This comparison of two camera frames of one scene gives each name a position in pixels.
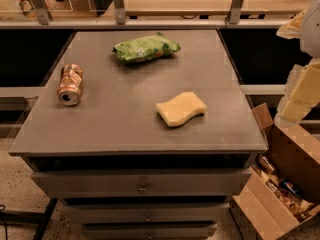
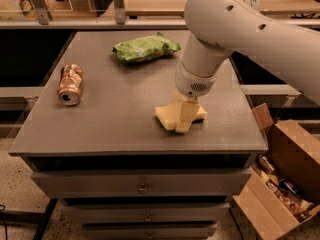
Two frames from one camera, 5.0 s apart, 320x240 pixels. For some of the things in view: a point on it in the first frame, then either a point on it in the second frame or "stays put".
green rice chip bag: x=144 y=48 stays put
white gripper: x=311 y=30 -> x=192 y=81
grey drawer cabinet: x=114 y=167 stays put
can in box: x=265 y=163 stays put
